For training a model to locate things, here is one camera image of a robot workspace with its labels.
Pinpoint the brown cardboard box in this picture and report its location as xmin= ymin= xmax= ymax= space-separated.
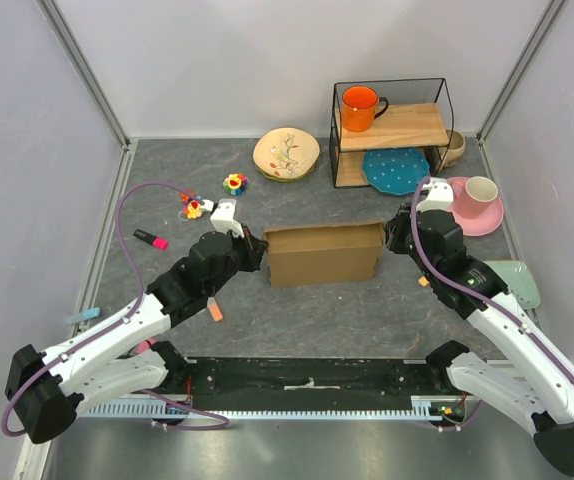
xmin=263 ymin=221 xmax=385 ymax=288

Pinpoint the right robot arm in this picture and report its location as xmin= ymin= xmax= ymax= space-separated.
xmin=385 ymin=204 xmax=574 ymax=477

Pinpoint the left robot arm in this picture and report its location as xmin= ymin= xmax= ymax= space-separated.
xmin=1 ymin=230 xmax=268 ymax=444

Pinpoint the pink cup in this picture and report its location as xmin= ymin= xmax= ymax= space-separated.
xmin=449 ymin=176 xmax=498 ymax=219

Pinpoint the pink saucer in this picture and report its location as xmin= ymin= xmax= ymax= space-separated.
xmin=449 ymin=190 xmax=504 ymax=237

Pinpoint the orange highlighter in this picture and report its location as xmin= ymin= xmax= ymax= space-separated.
xmin=207 ymin=297 xmax=224 ymax=322

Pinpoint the pink black highlighter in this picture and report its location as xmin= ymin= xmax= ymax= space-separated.
xmin=133 ymin=229 xmax=168 ymax=250

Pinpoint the blue dotted plate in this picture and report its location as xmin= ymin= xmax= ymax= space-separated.
xmin=362 ymin=148 xmax=430 ymax=196

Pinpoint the rainbow flower plush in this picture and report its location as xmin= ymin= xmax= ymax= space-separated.
xmin=222 ymin=173 xmax=248 ymax=196

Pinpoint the small orange toy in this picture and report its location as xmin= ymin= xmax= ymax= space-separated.
xmin=179 ymin=190 xmax=196 ymax=204

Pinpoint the mint green square plate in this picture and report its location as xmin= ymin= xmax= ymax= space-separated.
xmin=485 ymin=260 xmax=541 ymax=310

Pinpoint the beige ceramic cup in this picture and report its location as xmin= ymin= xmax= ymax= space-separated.
xmin=439 ymin=130 xmax=466 ymax=169

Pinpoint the cream bird plate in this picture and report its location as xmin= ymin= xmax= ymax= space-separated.
xmin=252 ymin=127 xmax=321 ymax=183

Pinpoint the orange mug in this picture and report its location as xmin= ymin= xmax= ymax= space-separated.
xmin=341 ymin=85 xmax=390 ymax=133

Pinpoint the light blue highlighter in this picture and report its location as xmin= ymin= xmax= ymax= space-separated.
xmin=66 ymin=307 xmax=101 ymax=325

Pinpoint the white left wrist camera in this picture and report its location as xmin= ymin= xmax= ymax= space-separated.
xmin=210 ymin=198 xmax=244 ymax=238

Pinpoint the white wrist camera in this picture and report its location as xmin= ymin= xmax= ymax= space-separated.
xmin=416 ymin=177 xmax=454 ymax=213
xmin=210 ymin=198 xmax=244 ymax=238

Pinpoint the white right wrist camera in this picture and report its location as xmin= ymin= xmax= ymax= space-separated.
xmin=416 ymin=177 xmax=454 ymax=213

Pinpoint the yellow flower keychain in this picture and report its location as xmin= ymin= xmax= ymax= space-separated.
xmin=178 ymin=197 xmax=208 ymax=221

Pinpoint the black wire wooden shelf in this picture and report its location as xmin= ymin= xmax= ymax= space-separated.
xmin=328 ymin=77 xmax=455 ymax=188

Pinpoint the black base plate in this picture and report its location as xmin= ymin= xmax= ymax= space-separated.
xmin=152 ymin=357 xmax=466 ymax=400

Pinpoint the grey cable duct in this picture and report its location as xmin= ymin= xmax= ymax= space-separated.
xmin=82 ymin=396 xmax=447 ymax=422

